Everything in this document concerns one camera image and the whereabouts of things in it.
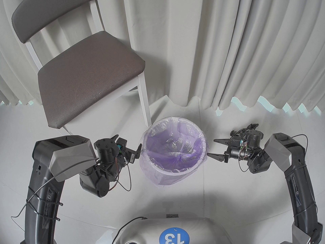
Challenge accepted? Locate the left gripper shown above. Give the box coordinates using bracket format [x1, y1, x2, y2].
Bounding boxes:
[122, 143, 142, 165]

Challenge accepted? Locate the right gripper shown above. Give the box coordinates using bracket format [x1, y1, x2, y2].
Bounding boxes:
[207, 138, 246, 164]

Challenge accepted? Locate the purple plastic bag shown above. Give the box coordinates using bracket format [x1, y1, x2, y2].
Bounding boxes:
[139, 116, 210, 186]

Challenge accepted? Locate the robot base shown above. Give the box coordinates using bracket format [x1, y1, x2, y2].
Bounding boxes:
[100, 214, 230, 244]

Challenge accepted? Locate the white trash bin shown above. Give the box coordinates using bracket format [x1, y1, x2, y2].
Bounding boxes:
[142, 117, 207, 185]

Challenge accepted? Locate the grey padded white chair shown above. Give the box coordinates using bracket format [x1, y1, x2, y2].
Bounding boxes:
[11, 0, 152, 137]

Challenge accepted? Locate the white curtain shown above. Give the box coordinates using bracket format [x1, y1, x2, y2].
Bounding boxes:
[188, 0, 325, 117]
[0, 0, 203, 109]

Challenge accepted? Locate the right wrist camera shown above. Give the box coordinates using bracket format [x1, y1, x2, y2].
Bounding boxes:
[230, 135, 243, 149]

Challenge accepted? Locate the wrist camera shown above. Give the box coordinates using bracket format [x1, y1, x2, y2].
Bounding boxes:
[230, 135, 243, 149]
[113, 134, 127, 151]

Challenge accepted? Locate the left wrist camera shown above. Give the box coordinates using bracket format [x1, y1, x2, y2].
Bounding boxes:
[113, 134, 127, 151]

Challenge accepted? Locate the black cable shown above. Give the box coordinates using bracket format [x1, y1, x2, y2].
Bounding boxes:
[112, 216, 148, 242]
[11, 158, 101, 219]

